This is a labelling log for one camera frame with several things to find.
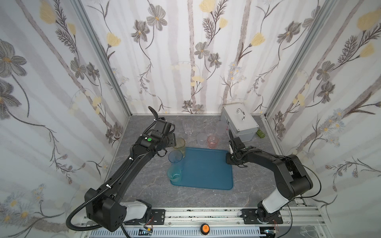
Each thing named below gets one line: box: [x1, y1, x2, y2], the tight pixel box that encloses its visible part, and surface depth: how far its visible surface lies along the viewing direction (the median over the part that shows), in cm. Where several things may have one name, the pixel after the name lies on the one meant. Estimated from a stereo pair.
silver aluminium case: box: [220, 102, 260, 144], surface depth 98 cm
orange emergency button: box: [199, 223, 210, 236], surface depth 65 cm
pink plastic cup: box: [206, 135, 219, 150], surface depth 103 cm
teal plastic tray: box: [170, 147, 234, 190], surface depth 91 cm
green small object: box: [256, 129, 265, 139], surface depth 109 cm
